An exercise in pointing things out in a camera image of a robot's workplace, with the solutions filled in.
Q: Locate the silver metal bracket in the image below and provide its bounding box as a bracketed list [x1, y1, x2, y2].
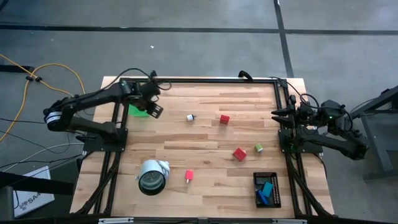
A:
[272, 218, 308, 224]
[98, 217, 134, 224]

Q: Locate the dark metal stand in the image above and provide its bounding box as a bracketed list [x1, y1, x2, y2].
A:
[349, 85, 398, 182]

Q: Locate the white floor cable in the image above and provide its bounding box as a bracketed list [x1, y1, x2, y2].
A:
[0, 142, 85, 174]

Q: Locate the black plastic basket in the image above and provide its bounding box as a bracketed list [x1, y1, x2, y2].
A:
[252, 171, 282, 209]

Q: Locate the blue block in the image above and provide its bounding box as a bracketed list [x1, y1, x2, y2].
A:
[255, 189, 269, 205]

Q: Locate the yellow extension cable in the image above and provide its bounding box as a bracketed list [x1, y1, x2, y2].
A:
[0, 53, 86, 144]

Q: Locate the black floor cable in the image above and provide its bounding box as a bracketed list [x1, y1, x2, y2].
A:
[0, 117, 47, 124]

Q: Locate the white case with logo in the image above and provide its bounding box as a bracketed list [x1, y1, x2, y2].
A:
[12, 166, 56, 218]

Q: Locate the red rectangular block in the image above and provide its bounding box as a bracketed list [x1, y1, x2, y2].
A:
[233, 147, 248, 162]

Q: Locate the green plastic basket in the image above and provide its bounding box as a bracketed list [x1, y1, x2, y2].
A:
[128, 104, 150, 118]

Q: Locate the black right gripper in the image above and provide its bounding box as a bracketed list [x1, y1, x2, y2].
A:
[271, 102, 315, 127]

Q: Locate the white round desk fan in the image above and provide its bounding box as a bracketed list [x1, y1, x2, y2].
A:
[134, 159, 171, 197]

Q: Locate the teal block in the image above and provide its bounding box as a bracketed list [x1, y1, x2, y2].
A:
[261, 181, 274, 198]

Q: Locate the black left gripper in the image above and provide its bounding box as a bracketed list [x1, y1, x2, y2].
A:
[126, 81, 164, 119]

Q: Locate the black cable loop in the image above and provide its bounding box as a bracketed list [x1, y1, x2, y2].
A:
[238, 70, 253, 82]

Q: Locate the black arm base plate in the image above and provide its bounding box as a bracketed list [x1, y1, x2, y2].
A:
[83, 128, 128, 152]
[278, 128, 323, 154]

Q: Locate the black aluminium table frame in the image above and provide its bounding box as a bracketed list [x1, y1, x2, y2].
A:
[73, 77, 333, 218]

